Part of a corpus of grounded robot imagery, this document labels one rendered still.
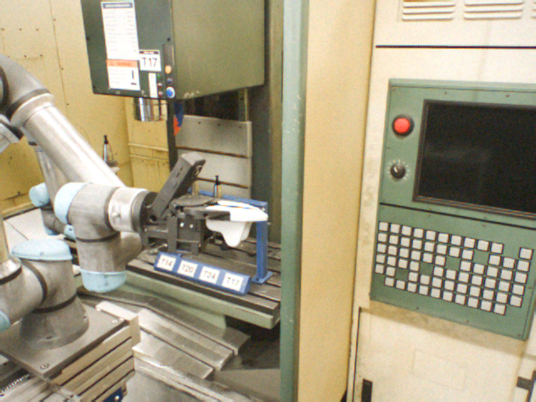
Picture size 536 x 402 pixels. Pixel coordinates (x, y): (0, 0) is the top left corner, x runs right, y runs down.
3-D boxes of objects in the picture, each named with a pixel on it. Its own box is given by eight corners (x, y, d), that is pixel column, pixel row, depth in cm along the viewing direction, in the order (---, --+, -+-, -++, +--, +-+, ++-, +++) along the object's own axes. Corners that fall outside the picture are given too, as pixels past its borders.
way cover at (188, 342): (206, 406, 161) (203, 368, 156) (37, 331, 202) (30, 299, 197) (250, 356, 186) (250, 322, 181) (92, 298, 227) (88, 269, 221)
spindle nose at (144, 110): (177, 118, 208) (176, 90, 204) (150, 123, 196) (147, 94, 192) (153, 114, 217) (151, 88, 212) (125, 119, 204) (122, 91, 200)
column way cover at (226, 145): (249, 218, 250) (247, 123, 232) (179, 203, 272) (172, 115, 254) (253, 215, 254) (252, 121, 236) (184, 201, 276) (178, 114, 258)
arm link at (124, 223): (133, 183, 81) (105, 191, 73) (157, 186, 80) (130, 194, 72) (135, 224, 83) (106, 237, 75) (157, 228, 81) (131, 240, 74)
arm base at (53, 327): (47, 358, 103) (39, 319, 100) (7, 336, 110) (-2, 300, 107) (102, 323, 115) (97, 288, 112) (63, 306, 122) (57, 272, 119)
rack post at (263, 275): (261, 285, 184) (261, 215, 173) (249, 281, 186) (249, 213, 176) (273, 274, 192) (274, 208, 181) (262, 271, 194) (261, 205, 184)
